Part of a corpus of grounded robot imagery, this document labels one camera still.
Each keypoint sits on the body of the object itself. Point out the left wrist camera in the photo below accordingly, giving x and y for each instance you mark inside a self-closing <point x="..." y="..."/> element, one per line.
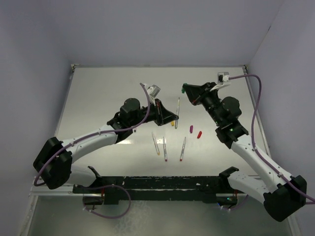
<point x="152" y="90"/>

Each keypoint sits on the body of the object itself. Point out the green pen cap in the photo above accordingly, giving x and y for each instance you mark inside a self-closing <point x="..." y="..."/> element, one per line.
<point x="184" y="86"/>

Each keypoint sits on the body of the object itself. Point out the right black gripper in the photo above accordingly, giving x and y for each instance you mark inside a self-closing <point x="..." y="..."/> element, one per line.
<point x="196" y="94"/>

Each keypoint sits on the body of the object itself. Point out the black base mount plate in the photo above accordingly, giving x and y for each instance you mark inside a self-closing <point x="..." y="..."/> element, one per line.
<point x="206" y="189"/>

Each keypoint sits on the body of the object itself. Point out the purple pen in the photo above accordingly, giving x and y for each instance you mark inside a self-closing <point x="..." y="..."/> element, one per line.
<point x="164" y="149"/>

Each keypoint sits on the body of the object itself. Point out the yellow pen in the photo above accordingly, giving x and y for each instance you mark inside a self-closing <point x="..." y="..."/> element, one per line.
<point x="155" y="143"/>

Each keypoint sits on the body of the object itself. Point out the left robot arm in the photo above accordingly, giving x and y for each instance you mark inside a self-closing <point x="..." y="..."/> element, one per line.
<point x="56" y="161"/>

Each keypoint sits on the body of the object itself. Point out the red pen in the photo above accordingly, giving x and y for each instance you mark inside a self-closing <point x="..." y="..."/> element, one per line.
<point x="183" y="149"/>

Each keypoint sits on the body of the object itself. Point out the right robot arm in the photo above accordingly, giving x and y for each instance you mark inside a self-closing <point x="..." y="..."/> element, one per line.
<point x="281" y="193"/>

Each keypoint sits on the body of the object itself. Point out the aluminium rail frame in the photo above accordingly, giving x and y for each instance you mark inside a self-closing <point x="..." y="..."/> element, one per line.
<point x="45" y="191"/>

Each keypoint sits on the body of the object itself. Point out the green pen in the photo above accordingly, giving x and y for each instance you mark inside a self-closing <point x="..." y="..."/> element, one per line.
<point x="177" y="113"/>

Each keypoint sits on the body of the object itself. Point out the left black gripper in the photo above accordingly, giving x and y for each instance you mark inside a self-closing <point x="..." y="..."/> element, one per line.
<point x="162" y="115"/>

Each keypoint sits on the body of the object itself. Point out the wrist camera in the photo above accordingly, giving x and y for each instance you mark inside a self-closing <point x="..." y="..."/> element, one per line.
<point x="152" y="90"/>
<point x="223" y="78"/>

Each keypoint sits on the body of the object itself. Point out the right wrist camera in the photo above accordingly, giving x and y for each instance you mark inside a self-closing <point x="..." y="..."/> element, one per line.
<point x="223" y="78"/>

